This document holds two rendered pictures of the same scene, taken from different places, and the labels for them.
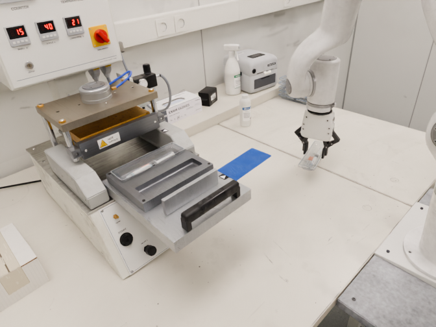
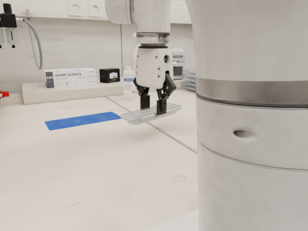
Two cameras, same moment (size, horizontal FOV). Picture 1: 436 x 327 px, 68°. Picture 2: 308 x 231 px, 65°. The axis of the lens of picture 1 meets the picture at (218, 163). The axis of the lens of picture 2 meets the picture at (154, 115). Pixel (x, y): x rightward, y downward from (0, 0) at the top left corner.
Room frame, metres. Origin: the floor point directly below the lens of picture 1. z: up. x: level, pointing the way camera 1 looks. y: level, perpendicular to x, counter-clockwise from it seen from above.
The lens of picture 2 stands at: (0.33, -0.48, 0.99)
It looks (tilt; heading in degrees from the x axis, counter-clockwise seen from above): 16 degrees down; 12
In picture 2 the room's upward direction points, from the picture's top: straight up
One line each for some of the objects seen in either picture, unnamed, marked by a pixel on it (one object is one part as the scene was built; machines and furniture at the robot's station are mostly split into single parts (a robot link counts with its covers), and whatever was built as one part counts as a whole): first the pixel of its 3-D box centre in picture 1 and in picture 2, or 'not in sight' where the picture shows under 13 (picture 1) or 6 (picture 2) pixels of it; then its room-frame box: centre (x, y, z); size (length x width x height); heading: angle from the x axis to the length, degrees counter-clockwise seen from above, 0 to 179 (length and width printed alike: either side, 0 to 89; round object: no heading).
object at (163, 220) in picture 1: (172, 184); not in sight; (0.61, 0.11, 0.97); 0.30 x 0.22 x 0.08; 41
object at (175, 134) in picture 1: (163, 135); not in sight; (0.88, 0.16, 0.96); 0.26 x 0.05 x 0.07; 41
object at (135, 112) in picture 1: (104, 112); not in sight; (0.85, 0.31, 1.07); 0.22 x 0.17 x 0.10; 131
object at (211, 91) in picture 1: (207, 96); (109, 75); (1.52, 0.02, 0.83); 0.09 x 0.06 x 0.07; 152
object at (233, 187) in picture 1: (211, 204); not in sight; (0.51, 0.02, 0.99); 0.15 x 0.02 x 0.04; 131
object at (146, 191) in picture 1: (160, 172); not in sight; (0.65, 0.14, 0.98); 0.20 x 0.17 x 0.03; 131
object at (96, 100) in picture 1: (101, 102); not in sight; (0.88, 0.32, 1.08); 0.31 x 0.24 x 0.13; 131
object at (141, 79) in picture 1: (145, 87); (2, 25); (1.09, 0.23, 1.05); 0.15 x 0.05 x 0.15; 131
